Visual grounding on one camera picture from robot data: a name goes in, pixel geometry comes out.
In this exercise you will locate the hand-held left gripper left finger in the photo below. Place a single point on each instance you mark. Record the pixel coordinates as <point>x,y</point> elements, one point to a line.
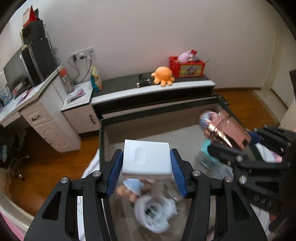
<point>115,171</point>

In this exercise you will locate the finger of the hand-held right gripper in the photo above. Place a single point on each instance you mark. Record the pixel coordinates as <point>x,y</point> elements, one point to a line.
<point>277,136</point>
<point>222,153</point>

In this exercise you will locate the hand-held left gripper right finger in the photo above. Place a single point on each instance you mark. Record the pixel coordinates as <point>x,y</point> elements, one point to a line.
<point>178,171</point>

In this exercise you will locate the rose gold cup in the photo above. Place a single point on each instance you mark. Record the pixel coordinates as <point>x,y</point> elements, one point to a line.
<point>226,128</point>

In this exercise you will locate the white box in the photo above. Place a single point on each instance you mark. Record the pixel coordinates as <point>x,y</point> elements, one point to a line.
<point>145,160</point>

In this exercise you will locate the pink storage box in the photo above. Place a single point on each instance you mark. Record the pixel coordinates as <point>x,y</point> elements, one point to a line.
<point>150,129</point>

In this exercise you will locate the clear plastic case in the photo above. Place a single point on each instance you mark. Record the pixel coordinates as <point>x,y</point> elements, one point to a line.
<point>215,168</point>

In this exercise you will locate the teal pouch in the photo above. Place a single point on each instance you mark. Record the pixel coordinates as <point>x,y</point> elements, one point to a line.
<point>203,150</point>

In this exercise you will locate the small doll figure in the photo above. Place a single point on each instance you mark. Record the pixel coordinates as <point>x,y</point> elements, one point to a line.
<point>133,190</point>

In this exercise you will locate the blue-haired figure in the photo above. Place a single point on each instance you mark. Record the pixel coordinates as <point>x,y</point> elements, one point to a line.
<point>207,118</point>

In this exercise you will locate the white round gadget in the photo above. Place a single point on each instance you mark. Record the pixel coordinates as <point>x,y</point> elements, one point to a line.
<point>155,214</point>

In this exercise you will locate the white nightstand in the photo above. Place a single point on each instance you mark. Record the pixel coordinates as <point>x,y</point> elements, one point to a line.
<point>78,109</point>

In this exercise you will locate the low black cabinet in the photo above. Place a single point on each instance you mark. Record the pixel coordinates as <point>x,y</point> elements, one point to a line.
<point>157,92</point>

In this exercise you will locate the white desk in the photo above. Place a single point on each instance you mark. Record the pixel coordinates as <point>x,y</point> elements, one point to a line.
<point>46,115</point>

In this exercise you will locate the red crate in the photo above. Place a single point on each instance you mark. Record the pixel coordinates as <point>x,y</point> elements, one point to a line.
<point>189,68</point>

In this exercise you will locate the black clip on cabinet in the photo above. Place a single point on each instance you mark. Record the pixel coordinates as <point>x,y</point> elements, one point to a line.
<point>143,83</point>

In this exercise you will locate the snack bag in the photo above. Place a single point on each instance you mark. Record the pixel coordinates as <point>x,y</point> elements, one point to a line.
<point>96,78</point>

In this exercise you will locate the orange octopus plush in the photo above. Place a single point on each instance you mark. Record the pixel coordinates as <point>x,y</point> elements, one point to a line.
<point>163,76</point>

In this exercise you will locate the small black object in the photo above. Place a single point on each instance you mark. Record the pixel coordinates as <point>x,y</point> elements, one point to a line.
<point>141,76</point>

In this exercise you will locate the red-capped bottle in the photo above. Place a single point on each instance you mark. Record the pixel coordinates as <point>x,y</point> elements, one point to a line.
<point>67,81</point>

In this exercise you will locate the pink plush toy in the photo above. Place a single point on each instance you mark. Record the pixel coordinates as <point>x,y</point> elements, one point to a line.
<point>185,56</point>

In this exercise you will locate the pink blanket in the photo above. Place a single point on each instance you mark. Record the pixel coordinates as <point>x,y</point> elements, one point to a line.
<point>13,231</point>

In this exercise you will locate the black computer tower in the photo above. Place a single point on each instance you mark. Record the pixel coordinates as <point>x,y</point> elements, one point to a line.
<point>39,61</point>

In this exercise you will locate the black monitor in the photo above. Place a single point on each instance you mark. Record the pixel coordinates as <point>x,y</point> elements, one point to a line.
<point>16,71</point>

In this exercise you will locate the black speaker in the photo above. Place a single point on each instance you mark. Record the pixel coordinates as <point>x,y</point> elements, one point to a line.
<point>33,31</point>

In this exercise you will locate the red desk calendar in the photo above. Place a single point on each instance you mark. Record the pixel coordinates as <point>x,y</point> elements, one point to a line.
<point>31,16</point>

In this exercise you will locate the white door frame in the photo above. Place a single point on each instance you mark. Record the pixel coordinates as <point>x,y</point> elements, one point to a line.
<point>284,88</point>

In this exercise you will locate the white wall socket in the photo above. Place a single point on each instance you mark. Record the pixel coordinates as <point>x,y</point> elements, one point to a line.
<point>82,53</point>

